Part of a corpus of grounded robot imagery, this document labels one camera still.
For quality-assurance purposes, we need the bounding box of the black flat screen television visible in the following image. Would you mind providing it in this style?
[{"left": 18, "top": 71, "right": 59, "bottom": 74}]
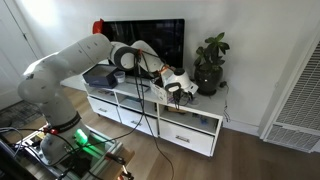
[{"left": 99, "top": 18, "right": 186, "bottom": 81}]

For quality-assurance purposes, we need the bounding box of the metal robot mounting platform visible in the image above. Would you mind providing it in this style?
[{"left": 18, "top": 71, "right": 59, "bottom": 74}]
[{"left": 18, "top": 125, "right": 135, "bottom": 180}]

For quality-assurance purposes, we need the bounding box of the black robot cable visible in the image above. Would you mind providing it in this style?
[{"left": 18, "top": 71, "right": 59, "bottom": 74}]
[{"left": 132, "top": 49, "right": 176, "bottom": 180}]

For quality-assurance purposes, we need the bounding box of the grey floor rug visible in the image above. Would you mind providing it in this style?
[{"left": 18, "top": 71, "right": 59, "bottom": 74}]
[{"left": 0, "top": 97, "right": 45, "bottom": 130}]

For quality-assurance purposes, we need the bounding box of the round clear plastic lid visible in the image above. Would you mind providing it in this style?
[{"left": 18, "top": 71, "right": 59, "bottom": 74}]
[{"left": 185, "top": 96, "right": 201, "bottom": 107}]

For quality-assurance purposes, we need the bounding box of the black power cord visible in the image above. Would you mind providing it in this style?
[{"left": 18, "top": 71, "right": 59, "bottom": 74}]
[{"left": 218, "top": 80, "right": 232, "bottom": 124}]

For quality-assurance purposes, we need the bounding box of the clear plastic cup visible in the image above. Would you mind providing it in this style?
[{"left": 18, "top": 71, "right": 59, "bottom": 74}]
[{"left": 113, "top": 70, "right": 127, "bottom": 85}]

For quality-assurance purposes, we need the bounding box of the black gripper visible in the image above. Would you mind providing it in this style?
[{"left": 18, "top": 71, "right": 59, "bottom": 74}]
[{"left": 170, "top": 86, "right": 189, "bottom": 110}]

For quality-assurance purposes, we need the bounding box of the red sequin hat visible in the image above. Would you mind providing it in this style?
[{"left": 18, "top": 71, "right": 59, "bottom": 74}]
[{"left": 91, "top": 18, "right": 105, "bottom": 35}]

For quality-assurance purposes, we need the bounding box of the white cardboard sachet box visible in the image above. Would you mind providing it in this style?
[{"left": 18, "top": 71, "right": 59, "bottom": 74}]
[{"left": 148, "top": 77, "right": 181, "bottom": 105}]

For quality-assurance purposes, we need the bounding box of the green plant in black pot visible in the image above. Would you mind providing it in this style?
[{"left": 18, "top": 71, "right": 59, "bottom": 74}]
[{"left": 192, "top": 31, "right": 231, "bottom": 97}]

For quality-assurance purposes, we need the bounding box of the white cabinet drawer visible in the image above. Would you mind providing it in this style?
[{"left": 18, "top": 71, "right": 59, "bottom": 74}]
[
  {"left": 117, "top": 106, "right": 160, "bottom": 138},
  {"left": 158, "top": 119, "right": 215, "bottom": 157},
  {"left": 87, "top": 96, "right": 121, "bottom": 123}
]

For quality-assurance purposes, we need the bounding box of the small blue shelf item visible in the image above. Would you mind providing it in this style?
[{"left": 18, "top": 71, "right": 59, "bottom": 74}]
[{"left": 196, "top": 114, "right": 210, "bottom": 127}]

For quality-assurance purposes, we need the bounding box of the dark blue open box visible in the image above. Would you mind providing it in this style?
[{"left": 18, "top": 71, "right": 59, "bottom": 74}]
[{"left": 81, "top": 64, "right": 121, "bottom": 90}]

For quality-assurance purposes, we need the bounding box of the white television cabinet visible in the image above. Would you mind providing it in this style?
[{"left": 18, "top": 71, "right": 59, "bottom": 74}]
[{"left": 82, "top": 77, "right": 231, "bottom": 158}]

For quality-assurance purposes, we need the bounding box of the white door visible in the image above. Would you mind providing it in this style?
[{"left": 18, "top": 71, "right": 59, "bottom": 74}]
[{"left": 0, "top": 0, "right": 43, "bottom": 112}]

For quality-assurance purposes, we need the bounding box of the brown flat shelf item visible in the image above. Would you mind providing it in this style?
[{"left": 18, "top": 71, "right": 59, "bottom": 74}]
[{"left": 166, "top": 105, "right": 188, "bottom": 115}]

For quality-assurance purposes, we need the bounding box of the orange black clamp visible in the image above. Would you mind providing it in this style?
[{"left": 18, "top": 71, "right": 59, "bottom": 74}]
[{"left": 105, "top": 151, "right": 135, "bottom": 180}]

